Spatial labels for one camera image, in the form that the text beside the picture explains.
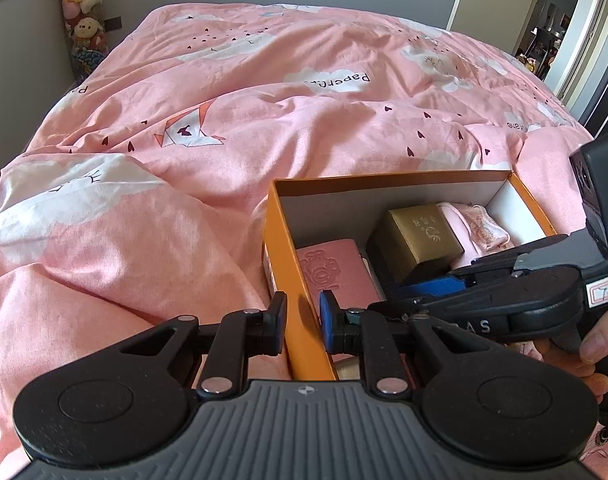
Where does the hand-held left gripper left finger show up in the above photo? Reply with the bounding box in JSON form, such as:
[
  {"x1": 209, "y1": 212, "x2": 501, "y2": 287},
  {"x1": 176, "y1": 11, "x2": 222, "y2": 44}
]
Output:
[{"x1": 116, "y1": 290, "x2": 289, "y2": 397}]

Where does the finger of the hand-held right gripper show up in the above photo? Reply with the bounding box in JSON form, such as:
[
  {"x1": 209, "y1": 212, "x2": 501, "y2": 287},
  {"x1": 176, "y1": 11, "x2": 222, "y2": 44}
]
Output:
[
  {"x1": 368, "y1": 294, "x2": 452, "y2": 323},
  {"x1": 396, "y1": 234, "x2": 592, "y2": 301}
]

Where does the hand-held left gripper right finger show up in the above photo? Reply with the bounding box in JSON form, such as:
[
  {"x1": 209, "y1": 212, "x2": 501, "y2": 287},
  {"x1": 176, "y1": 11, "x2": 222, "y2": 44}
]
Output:
[{"x1": 319, "y1": 290, "x2": 488, "y2": 396}]

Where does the orange cardboard box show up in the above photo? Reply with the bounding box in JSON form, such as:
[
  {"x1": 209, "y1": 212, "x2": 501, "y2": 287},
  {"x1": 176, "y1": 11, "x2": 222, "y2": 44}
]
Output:
[{"x1": 261, "y1": 169, "x2": 572, "y2": 382}]

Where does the gold box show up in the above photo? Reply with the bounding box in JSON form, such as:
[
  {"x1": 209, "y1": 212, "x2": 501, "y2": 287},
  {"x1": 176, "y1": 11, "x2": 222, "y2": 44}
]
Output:
[{"x1": 381, "y1": 204, "x2": 465, "y2": 281}]

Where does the pink wallet box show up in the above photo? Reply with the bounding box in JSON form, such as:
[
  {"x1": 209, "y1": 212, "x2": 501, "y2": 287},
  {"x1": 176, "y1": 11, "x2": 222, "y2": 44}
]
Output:
[{"x1": 296, "y1": 240, "x2": 387, "y2": 311}]

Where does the pink cloth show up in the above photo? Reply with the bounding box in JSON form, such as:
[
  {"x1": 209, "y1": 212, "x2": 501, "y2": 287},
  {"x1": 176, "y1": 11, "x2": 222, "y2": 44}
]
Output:
[{"x1": 436, "y1": 201, "x2": 517, "y2": 268}]

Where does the person's right hand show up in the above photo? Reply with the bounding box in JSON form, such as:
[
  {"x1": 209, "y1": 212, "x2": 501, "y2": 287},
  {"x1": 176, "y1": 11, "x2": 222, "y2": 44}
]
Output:
[{"x1": 538, "y1": 309, "x2": 608, "y2": 402}]

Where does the pink printed blanket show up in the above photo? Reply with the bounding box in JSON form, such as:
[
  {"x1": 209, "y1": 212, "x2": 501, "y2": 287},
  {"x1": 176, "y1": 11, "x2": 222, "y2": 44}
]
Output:
[{"x1": 0, "y1": 2, "x2": 597, "y2": 480}]

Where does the white door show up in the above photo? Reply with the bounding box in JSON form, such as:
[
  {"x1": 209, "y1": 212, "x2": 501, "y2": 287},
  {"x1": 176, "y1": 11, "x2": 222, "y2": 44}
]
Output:
[{"x1": 446, "y1": 0, "x2": 549, "y2": 56}]

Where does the stack of plush toys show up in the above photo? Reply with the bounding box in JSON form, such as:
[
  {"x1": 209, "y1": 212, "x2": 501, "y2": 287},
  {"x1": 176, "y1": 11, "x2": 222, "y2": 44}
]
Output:
[{"x1": 58, "y1": 0, "x2": 110, "y2": 81}]

